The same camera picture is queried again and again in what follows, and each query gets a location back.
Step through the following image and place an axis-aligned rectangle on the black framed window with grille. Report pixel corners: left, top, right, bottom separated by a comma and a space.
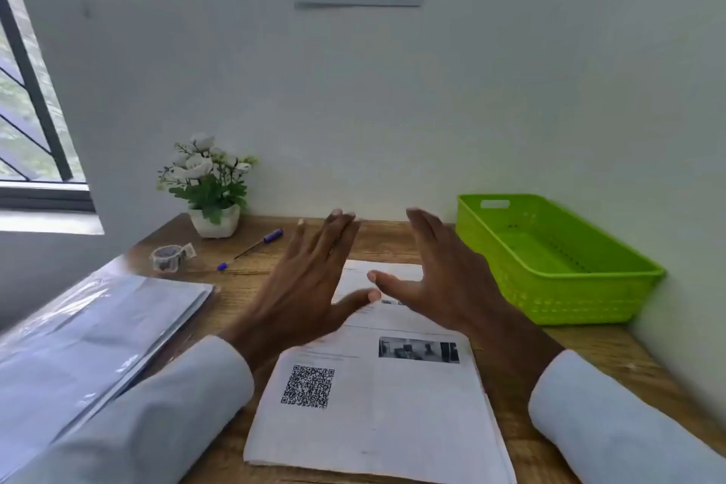
0, 0, 96, 213

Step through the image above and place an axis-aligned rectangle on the person's right hand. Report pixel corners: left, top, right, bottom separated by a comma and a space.
367, 207, 537, 352

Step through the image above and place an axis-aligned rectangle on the plastic-wrapped white envelope pack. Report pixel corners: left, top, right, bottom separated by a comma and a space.
0, 265, 219, 482

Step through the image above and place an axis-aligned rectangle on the blue ballpoint pen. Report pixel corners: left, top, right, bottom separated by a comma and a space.
217, 228, 284, 272

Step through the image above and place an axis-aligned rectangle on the person's left hand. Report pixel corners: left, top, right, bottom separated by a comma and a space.
219, 209, 382, 374

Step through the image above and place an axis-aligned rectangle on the patterned tape roll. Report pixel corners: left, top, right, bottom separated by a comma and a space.
149, 243, 197, 274

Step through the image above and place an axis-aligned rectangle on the white window sill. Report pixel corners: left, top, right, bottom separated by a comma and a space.
0, 209, 106, 236

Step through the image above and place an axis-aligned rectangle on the person's left forearm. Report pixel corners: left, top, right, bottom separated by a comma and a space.
0, 330, 256, 484

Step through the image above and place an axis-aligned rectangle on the person's right forearm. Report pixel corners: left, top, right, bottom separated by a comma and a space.
476, 321, 726, 484

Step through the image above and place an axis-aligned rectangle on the stack of printed papers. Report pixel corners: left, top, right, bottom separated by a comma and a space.
244, 259, 518, 484

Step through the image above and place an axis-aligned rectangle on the potted white flower plant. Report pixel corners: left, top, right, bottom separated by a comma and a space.
157, 132, 259, 240

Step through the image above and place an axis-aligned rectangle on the green plastic basket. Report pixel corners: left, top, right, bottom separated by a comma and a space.
455, 194, 668, 327

